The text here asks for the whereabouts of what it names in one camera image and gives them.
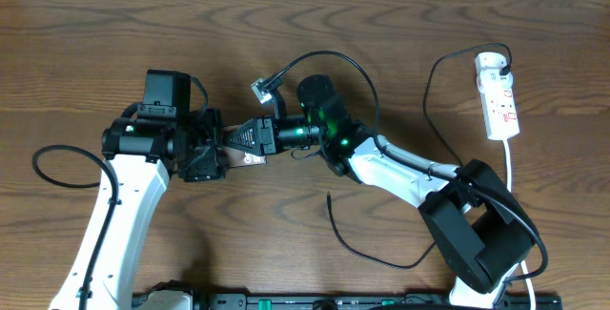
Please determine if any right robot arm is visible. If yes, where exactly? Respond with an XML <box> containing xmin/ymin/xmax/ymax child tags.
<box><xmin>224</xmin><ymin>74</ymin><xmax>539</xmax><ymax>309</ymax></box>

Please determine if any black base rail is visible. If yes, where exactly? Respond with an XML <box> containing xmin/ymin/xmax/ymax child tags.
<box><xmin>131</xmin><ymin>292</ymin><xmax>562</xmax><ymax>310</ymax></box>

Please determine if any white power strip cord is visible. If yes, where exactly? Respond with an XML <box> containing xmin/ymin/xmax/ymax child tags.
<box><xmin>501</xmin><ymin>138</ymin><xmax>538</xmax><ymax>310</ymax></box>

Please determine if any white charger plug adapter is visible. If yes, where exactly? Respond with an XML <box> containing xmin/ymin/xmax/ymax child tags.
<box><xmin>475</xmin><ymin>52</ymin><xmax>507</xmax><ymax>74</ymax></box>

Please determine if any bronze Galaxy phone box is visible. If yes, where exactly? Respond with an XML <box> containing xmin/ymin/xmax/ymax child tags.
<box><xmin>221</xmin><ymin>125</ymin><xmax>267</xmax><ymax>169</ymax></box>

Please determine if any black charging cable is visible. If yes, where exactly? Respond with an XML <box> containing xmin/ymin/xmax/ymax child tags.
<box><xmin>326</xmin><ymin>42</ymin><xmax>514</xmax><ymax>271</ymax></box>

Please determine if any white power strip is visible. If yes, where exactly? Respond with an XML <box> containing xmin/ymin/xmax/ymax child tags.
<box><xmin>477</xmin><ymin>69</ymin><xmax>519</xmax><ymax>141</ymax></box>

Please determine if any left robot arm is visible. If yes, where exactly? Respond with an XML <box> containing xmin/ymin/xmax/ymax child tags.
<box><xmin>50</xmin><ymin>103</ymin><xmax>226</xmax><ymax>309</ymax></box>

